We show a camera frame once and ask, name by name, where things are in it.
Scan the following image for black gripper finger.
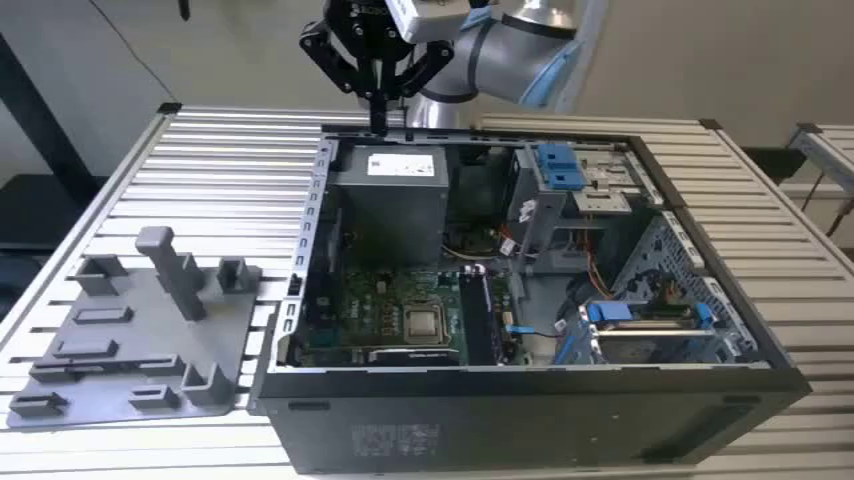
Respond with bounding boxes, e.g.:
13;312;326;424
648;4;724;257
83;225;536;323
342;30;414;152
377;43;456;136
297;20;380;136

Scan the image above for blue drive latch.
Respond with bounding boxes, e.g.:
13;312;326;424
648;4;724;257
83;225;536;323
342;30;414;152
535;142;583;194

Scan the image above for grey power supply unit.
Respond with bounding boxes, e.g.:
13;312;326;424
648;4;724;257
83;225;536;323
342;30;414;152
324;143;449;266

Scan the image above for grey metal drive cage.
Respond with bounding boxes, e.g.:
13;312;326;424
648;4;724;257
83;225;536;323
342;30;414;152
504;142;639;275

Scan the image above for green motherboard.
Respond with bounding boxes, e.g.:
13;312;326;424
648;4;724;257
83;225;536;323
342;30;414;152
296;267;532;369

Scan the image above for silver CPU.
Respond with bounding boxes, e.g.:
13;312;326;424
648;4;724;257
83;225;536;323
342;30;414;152
401;309;446;345

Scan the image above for black box beyond table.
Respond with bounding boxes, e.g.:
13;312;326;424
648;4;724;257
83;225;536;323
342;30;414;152
737;146;805;187

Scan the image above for blue disk carrier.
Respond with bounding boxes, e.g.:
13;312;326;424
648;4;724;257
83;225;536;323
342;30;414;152
580;301;713;365

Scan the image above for black graphics card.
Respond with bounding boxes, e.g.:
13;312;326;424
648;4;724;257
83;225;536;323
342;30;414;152
364;347;462;369

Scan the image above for neighbouring metal slat table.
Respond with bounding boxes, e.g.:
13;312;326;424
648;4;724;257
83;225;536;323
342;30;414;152
776;122;854;236

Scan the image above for grey plastic parts rack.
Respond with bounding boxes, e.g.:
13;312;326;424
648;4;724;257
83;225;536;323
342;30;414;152
5;225;265;431

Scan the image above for grey disk bay cage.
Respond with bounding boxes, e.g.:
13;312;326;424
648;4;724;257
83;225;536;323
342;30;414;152
556;298;759;367

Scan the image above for black open PC case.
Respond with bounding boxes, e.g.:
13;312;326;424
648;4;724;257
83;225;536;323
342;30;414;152
246;123;813;476

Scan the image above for white silver wrist camera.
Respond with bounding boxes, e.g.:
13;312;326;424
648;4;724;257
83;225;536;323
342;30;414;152
385;0;498;45

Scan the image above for thin black wall wire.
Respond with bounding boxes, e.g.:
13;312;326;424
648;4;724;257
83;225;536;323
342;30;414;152
87;0;180;105

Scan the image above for silver drive bracket plate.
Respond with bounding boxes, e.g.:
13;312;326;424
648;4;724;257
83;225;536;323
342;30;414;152
572;192;633;217

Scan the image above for white wire bundle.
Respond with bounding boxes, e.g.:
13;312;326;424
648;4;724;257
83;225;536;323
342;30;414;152
440;238;501;262

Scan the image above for orange wire bundle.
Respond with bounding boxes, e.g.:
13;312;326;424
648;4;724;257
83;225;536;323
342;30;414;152
577;227;612;301

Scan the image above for black CPU socket frame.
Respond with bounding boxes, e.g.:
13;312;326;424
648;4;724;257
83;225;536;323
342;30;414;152
397;298;449;347

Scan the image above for blue connector with black wire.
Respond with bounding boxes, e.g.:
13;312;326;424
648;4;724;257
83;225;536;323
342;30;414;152
504;322;576;342

